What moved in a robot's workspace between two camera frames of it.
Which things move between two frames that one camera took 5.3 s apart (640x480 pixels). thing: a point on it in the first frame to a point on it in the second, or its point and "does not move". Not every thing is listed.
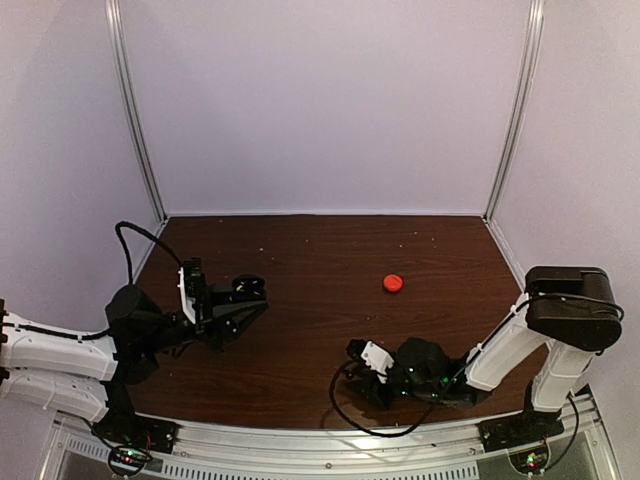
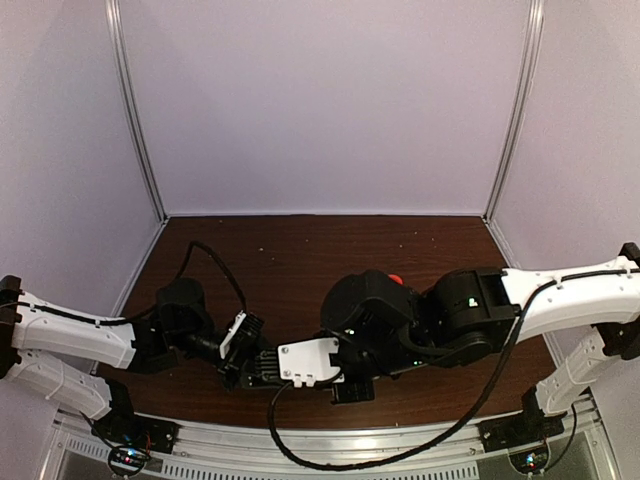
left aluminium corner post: [116, 21] does not move
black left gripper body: [203, 309] to [241, 349]
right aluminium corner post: [534, 28] does not move
